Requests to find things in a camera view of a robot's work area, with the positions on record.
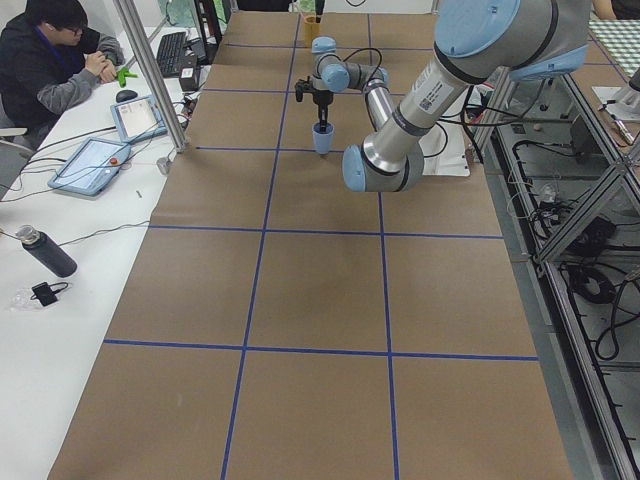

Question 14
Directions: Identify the seated person in dark hoodie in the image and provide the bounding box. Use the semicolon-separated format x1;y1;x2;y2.
1;0;124;137

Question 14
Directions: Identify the yellow cylindrical cup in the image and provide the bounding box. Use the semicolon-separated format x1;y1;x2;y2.
303;15;320;48

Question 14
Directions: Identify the black computer mouse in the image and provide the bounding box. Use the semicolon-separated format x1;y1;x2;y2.
115;89;138;103

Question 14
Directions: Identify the green plastic object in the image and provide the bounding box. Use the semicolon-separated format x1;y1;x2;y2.
117;67;138;88

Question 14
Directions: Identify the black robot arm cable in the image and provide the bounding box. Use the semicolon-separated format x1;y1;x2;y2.
339;47;451;161

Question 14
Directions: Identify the blue teach pendant far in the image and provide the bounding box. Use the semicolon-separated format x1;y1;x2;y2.
110;95;167;144

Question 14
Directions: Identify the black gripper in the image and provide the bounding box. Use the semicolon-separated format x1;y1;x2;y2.
313;90;334;133
314;0;324;23

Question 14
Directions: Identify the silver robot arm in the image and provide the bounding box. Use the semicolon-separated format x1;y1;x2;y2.
311;1;591;192

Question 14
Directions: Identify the aluminium frame post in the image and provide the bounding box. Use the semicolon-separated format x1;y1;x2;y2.
113;0;187;153

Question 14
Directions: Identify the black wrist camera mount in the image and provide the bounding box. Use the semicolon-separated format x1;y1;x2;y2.
295;76;316;103

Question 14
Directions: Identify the light blue plastic cup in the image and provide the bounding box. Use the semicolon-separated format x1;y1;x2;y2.
312;122;334;155

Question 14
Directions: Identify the black keyboard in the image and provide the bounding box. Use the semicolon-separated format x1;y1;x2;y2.
156;32;187;78

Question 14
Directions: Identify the black water bottle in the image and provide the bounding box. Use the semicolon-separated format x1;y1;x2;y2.
16;225;77;278

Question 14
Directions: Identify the blue teach pendant near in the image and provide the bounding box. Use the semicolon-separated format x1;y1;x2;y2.
47;137;131;197

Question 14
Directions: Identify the blue teach pendant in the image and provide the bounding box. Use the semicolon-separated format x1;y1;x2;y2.
110;95;167;144
47;137;131;197

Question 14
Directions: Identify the white camera pedestal column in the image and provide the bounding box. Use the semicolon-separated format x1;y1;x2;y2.
419;123;470;177

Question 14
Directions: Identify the small black device with cable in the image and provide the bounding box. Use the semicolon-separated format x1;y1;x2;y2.
31;282;70;307

